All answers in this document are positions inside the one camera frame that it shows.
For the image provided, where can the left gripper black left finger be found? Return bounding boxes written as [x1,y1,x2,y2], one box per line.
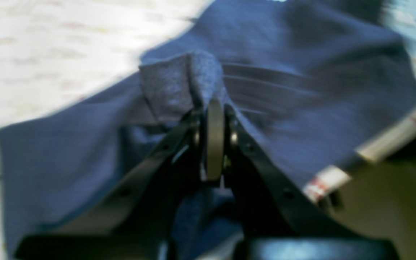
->
[15,110,203,260]

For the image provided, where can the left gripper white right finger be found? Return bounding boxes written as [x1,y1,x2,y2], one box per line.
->
[225,105,399,260]

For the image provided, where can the blue grey T-shirt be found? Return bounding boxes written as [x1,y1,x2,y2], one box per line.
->
[0,0,416,259]

